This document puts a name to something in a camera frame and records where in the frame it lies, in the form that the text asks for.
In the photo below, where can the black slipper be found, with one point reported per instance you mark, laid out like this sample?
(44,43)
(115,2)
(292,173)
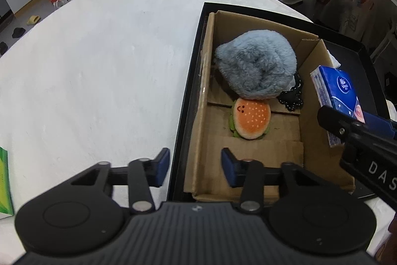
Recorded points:
(18,32)

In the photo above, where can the blue tissue pack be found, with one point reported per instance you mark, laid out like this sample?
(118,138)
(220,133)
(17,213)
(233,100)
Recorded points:
(338,88)

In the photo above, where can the yellow slipper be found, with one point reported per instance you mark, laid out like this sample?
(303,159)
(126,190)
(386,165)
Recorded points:
(33,20)

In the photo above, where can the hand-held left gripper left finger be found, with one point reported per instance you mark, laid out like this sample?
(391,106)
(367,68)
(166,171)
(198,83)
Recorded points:
(162,167)

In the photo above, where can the grey fluffy plush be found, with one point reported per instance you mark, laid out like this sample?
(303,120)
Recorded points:
(257,63)

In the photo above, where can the beige tote bag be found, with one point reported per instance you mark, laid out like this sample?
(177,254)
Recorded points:
(356,16)

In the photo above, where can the cardboard box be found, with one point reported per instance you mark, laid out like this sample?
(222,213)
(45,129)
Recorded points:
(279,134)

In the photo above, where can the burger plush toy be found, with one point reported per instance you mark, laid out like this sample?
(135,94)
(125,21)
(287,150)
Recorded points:
(251,119)

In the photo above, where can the green tissue box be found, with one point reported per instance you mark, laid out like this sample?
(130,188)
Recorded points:
(4,184)

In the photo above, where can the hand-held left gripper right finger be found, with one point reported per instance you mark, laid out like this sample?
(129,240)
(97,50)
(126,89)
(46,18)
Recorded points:
(229,167)

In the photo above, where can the black shallow tray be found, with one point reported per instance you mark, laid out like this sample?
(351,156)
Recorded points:
(186,116)

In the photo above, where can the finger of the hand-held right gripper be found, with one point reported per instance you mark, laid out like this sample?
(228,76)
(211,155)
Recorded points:
(381,125)

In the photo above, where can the white crumpled tissue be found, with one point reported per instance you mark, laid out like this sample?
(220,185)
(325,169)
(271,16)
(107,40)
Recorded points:
(335,60)

